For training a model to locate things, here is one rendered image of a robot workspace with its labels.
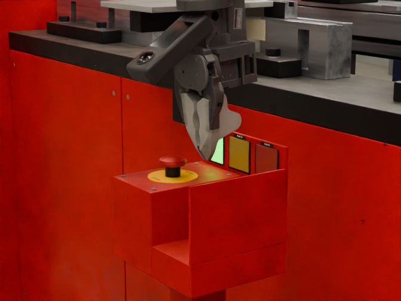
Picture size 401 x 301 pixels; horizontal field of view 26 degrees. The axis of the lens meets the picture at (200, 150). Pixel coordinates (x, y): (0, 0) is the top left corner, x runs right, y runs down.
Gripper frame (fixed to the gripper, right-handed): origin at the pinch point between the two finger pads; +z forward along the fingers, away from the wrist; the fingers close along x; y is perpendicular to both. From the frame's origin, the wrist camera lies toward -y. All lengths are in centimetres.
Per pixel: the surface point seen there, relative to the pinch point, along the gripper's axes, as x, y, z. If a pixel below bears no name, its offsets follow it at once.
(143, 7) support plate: 37.0, 15.3, -14.7
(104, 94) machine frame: 76, 26, 8
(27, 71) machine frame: 117, 27, 8
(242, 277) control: -4.8, 1.8, 16.9
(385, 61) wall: 456, 515, 124
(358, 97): 2.8, 31.4, -0.9
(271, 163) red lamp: -2.2, 9.8, 3.4
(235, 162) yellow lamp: 5.9, 9.7, 4.9
